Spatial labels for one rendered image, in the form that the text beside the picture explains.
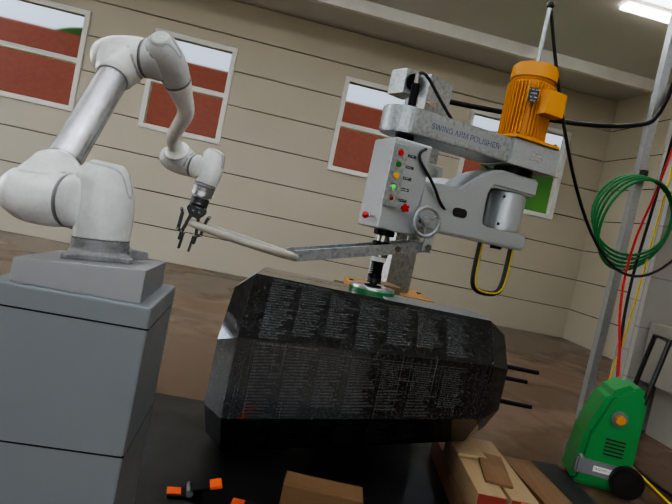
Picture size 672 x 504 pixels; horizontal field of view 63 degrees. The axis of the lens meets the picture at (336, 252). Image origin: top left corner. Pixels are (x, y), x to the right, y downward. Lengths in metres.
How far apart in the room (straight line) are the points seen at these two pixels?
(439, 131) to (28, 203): 1.72
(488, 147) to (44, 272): 2.02
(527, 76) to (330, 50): 6.12
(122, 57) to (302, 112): 6.74
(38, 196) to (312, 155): 7.11
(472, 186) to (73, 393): 1.95
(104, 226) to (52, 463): 0.62
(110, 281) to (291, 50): 7.60
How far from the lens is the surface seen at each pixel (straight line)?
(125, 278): 1.51
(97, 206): 1.62
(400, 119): 2.58
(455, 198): 2.71
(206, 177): 2.39
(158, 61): 2.03
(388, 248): 2.59
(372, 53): 9.02
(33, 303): 1.57
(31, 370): 1.60
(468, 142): 2.73
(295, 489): 2.20
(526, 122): 2.99
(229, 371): 2.28
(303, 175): 8.58
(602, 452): 3.44
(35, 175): 1.76
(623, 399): 3.39
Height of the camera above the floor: 1.11
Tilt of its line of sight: 3 degrees down
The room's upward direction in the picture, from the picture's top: 12 degrees clockwise
